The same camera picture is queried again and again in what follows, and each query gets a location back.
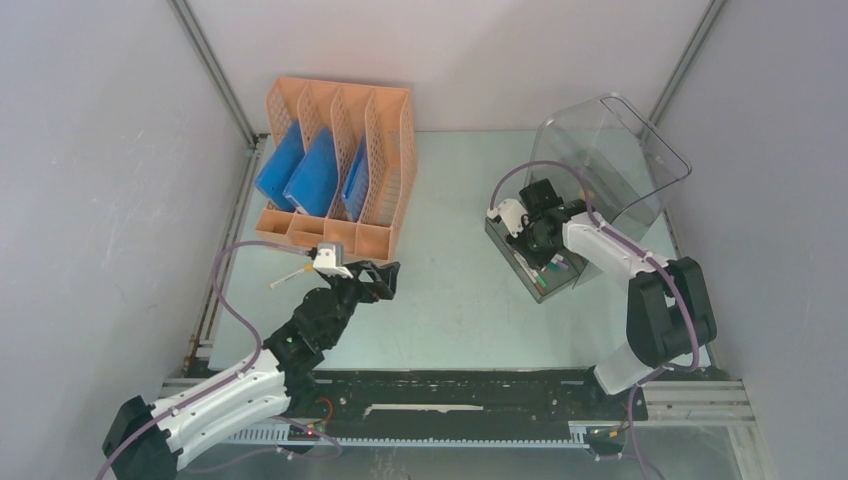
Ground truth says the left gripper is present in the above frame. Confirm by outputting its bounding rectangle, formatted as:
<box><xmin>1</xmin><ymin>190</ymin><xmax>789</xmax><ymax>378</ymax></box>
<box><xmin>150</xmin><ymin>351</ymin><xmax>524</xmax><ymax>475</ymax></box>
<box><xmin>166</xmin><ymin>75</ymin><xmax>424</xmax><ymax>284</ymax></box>
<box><xmin>321</xmin><ymin>260</ymin><xmax>398</xmax><ymax>347</ymax></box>

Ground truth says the yellow cap marker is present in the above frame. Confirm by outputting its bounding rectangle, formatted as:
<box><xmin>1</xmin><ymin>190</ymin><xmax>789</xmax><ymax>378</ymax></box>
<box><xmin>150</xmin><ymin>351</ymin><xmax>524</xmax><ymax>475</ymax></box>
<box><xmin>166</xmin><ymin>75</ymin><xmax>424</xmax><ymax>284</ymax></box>
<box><xmin>268</xmin><ymin>264</ymin><xmax>313</xmax><ymax>290</ymax></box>

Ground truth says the blue folder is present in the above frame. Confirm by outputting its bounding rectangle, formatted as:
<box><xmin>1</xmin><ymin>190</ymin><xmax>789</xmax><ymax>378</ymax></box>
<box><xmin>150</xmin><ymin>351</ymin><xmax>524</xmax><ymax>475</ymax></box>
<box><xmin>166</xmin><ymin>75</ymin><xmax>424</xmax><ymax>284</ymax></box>
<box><xmin>340</xmin><ymin>135</ymin><xmax>369</xmax><ymax>222</ymax></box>
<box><xmin>283</xmin><ymin>128</ymin><xmax>338</xmax><ymax>217</ymax></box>
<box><xmin>254</xmin><ymin>120</ymin><xmax>305</xmax><ymax>212</ymax></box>

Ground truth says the clear plastic drawer cabinet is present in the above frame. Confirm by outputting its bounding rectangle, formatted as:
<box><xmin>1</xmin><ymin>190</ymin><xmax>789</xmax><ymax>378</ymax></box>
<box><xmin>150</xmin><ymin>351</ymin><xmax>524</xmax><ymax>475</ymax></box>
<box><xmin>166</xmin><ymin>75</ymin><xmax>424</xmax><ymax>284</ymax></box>
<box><xmin>485</xmin><ymin>93</ymin><xmax>692</xmax><ymax>303</ymax></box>

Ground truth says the blue folder front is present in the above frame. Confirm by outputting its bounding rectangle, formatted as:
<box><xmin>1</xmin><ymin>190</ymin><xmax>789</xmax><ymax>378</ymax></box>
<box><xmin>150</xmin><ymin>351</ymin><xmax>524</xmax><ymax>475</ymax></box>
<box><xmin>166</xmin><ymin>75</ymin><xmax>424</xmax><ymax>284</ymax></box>
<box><xmin>254</xmin><ymin>120</ymin><xmax>305</xmax><ymax>212</ymax></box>

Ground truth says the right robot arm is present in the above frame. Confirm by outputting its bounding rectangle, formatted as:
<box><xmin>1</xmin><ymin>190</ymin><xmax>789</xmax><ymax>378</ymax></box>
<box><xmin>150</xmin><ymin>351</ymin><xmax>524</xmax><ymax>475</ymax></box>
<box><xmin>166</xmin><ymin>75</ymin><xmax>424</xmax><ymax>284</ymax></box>
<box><xmin>488</xmin><ymin>179</ymin><xmax>717</xmax><ymax>418</ymax></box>

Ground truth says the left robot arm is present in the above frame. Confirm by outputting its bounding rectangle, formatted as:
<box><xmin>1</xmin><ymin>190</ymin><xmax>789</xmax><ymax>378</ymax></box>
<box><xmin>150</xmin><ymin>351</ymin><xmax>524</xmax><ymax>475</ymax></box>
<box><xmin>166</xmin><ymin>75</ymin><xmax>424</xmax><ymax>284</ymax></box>
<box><xmin>97</xmin><ymin>261</ymin><xmax>400</xmax><ymax>479</ymax></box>

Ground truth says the orange plastic file organizer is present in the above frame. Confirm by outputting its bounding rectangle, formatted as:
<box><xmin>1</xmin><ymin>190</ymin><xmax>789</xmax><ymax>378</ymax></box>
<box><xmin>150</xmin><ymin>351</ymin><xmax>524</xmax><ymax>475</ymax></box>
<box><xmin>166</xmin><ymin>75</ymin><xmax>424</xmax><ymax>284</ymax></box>
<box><xmin>255</xmin><ymin>77</ymin><xmax>417</xmax><ymax>263</ymax></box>

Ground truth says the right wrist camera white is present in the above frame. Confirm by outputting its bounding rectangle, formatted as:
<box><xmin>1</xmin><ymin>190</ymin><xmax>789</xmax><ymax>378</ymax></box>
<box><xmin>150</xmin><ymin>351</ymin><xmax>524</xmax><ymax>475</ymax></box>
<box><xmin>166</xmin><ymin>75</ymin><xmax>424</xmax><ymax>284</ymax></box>
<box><xmin>487</xmin><ymin>198</ymin><xmax>527</xmax><ymax>238</ymax></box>

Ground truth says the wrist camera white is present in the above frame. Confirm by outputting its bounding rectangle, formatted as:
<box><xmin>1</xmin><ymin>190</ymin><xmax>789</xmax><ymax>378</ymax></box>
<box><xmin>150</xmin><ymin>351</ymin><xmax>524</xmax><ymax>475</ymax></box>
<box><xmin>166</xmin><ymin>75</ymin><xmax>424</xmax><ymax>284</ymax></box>
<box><xmin>487</xmin><ymin>198</ymin><xmax>527</xmax><ymax>238</ymax></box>
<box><xmin>312</xmin><ymin>242</ymin><xmax>353</xmax><ymax>279</ymax></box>

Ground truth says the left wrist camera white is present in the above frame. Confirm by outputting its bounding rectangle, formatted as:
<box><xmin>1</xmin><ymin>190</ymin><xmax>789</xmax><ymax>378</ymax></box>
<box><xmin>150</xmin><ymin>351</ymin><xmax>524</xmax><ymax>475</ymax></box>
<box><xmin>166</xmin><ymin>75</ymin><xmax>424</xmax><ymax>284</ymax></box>
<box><xmin>312</xmin><ymin>242</ymin><xmax>353</xmax><ymax>279</ymax></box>

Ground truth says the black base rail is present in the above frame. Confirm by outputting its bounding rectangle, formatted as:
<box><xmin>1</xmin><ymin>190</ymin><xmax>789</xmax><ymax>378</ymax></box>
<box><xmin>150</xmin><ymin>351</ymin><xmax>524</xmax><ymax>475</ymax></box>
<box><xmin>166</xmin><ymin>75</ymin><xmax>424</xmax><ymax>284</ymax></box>
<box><xmin>284</xmin><ymin>369</ymin><xmax>647</xmax><ymax>444</ymax></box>

